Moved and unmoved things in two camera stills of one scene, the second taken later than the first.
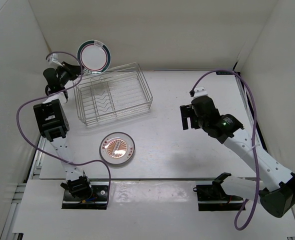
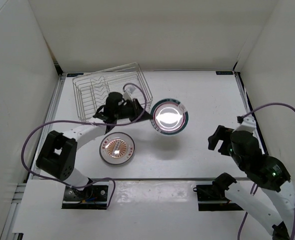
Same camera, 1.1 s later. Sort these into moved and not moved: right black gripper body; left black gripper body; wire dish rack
Moved: left black gripper body; right black gripper body
Not moved: wire dish rack
